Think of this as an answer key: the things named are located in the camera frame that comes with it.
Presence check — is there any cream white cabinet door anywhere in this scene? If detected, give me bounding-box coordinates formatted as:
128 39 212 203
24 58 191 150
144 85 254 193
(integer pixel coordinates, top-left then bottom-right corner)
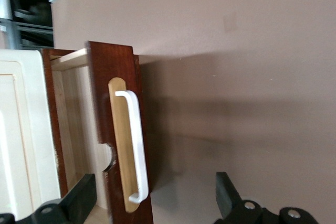
0 49 62 221

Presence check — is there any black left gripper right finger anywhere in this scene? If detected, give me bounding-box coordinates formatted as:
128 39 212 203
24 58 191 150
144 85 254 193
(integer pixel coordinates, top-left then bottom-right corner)
214 172 320 224

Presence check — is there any grey metal shelf rack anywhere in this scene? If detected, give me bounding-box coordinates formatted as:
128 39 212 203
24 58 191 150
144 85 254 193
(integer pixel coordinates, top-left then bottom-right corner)
0 0 58 50

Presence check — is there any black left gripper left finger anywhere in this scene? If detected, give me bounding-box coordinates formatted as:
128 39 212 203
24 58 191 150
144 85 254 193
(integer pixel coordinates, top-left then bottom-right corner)
0 173 98 224

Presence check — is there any dark wood drawer with handle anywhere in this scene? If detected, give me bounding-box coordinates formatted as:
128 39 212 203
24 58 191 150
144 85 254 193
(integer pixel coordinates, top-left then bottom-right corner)
49 40 154 224

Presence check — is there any light wood handle backplate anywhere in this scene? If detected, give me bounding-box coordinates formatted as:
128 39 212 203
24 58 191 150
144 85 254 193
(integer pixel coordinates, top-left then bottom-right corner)
108 77 144 213

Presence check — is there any white drawer handle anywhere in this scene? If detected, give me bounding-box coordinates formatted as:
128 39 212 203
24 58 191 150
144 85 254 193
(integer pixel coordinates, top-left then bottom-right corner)
114 90 150 205

